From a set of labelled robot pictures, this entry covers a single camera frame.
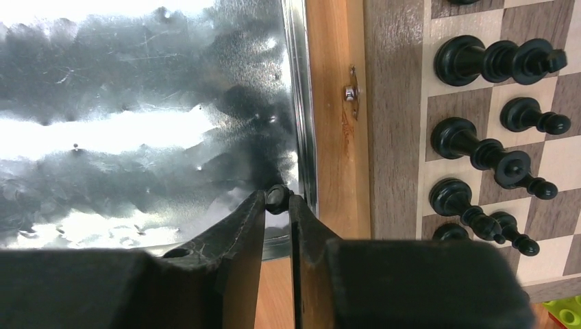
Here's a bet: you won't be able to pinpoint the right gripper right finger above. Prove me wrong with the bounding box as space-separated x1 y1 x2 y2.
288 195 536 328

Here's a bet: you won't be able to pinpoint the silver tray black pieces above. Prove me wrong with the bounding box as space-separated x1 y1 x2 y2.
1 1 318 254

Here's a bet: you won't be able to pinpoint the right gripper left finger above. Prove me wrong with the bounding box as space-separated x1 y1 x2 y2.
1 191 265 328

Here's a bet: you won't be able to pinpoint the wooden chessboard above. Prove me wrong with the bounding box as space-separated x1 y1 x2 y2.
363 1 580 302

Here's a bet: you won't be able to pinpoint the red yellow blue block toy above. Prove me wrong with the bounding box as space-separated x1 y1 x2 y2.
542 295 580 329

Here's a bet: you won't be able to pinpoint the black pawn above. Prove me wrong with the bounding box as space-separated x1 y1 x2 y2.
434 35 568 86
265 184 294 215

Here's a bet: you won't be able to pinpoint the black chess piece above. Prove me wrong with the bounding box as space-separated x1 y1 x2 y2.
429 178 506 244
499 97 571 135
491 211 541 256
430 117 558 200
432 223 470 241

